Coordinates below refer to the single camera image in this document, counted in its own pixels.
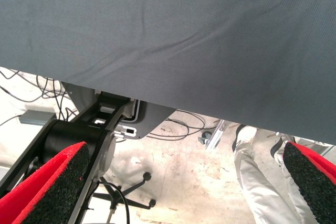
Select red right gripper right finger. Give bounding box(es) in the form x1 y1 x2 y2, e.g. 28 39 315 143
282 141 336 224

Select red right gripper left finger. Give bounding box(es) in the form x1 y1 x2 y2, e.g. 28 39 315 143
0 141 90 224

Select person leg white trousers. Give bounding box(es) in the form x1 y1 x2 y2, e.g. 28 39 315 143
232 124 319 224

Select grey power adapter box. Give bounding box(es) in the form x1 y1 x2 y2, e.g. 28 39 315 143
18 110 56 126

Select black office chair base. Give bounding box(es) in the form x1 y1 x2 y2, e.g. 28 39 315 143
91 171 157 210

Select aluminium profile bar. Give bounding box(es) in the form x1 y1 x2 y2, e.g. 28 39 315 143
204 119 227 150

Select black caster wheel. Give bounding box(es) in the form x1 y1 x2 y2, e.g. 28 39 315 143
197 130 211 145

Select dark grey table cloth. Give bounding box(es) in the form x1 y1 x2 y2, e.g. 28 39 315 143
0 0 336 146

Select black robot frame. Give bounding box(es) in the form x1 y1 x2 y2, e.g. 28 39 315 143
0 91 131 224

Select black looped cable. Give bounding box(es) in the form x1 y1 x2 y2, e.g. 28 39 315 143
99 181 131 224

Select thin black floor cable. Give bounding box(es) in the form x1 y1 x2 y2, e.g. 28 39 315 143
145 109 217 141
0 67 78 127

